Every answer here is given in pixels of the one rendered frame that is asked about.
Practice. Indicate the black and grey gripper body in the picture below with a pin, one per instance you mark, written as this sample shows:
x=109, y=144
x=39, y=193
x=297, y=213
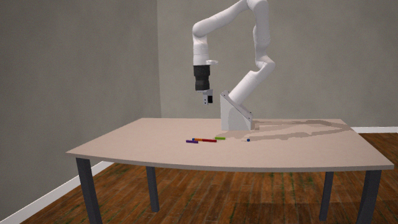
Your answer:
x=201, y=66

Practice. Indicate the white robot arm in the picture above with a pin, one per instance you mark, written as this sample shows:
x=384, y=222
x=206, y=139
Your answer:
x=262, y=39

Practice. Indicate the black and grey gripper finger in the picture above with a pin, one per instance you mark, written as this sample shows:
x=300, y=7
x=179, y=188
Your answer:
x=205, y=96
x=210, y=96

